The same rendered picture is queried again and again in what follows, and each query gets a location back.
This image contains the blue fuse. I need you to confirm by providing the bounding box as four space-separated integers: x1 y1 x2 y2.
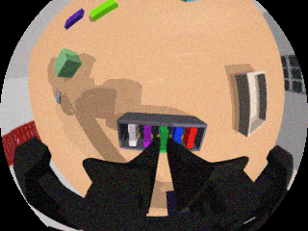
170 127 184 143

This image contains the white shallow tray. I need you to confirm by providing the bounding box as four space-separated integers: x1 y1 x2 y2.
235 69 269 138

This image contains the bright green block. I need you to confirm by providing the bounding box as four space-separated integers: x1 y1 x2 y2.
90 0 119 20

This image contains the pale green cube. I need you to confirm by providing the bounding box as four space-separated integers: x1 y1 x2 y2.
54 47 82 78

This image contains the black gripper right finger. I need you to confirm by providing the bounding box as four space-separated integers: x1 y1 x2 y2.
166 138 249 213

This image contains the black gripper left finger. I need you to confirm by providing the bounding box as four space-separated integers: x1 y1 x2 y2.
82 138 161 213

